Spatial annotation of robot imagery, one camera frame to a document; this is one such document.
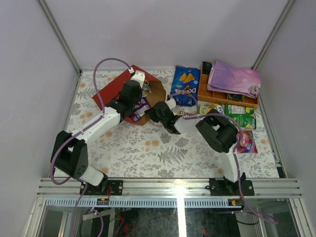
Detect red paper bag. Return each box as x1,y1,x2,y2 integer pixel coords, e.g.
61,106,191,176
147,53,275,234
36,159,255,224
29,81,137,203
92,64,166,126

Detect small yellow snack packet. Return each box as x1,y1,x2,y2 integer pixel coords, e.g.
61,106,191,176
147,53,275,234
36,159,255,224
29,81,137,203
177,111,198,117

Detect blue Doritos chip bag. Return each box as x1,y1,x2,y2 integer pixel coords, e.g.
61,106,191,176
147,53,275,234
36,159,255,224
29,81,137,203
170,66,200,107

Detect green Fox's candy bag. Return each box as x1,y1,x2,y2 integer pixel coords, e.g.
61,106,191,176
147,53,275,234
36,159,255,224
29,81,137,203
197,103,225,115

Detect green snack bag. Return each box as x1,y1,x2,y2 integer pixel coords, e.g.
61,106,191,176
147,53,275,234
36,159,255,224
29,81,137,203
225,104,257,129

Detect purple Fox's candy bag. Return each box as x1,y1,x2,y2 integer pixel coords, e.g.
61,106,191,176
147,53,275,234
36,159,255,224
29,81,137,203
237,130,258,154

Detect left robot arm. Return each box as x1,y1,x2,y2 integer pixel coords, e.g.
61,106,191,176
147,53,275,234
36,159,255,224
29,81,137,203
49,77,145,195

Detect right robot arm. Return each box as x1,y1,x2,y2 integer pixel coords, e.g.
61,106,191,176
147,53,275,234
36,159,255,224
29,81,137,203
145,102,245,195

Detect colourful snack in bag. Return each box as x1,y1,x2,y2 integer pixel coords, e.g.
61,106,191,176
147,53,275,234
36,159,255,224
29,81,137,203
142,81,152,97

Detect orange wooden tray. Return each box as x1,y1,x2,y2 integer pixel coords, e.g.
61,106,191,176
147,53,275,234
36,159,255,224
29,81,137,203
197,63,260,109

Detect floral table mat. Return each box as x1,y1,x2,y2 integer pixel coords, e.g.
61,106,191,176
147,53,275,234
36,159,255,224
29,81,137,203
67,70,279,178

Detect black item in tray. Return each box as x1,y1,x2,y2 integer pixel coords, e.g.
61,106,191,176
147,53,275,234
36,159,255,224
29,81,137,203
201,61,212,75

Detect purple folded cloth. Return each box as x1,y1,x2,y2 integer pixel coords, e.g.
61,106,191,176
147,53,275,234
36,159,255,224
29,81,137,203
207,61,261,98

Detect dark green tray packet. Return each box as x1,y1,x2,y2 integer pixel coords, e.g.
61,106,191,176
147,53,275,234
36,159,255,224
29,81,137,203
228,93,244,102

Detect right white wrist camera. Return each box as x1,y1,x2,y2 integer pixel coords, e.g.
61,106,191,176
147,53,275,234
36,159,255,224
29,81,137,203
166,98,176,110

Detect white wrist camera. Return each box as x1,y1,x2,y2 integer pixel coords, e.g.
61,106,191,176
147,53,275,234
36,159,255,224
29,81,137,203
166,98,176,110
128,68,145,87

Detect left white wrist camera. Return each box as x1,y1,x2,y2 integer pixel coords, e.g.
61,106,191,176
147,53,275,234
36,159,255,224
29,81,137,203
128,68,145,87

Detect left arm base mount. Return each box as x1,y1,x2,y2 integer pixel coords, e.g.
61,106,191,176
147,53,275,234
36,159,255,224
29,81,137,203
84,180,123,197

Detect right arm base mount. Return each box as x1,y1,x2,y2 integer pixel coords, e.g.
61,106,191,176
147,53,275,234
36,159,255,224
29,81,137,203
204,178,255,197

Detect aluminium front rail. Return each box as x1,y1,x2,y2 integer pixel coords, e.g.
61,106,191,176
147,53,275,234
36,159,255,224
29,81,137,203
37,178,302,208

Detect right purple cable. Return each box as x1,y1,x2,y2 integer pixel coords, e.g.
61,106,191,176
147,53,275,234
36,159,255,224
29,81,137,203
169,92,278,225

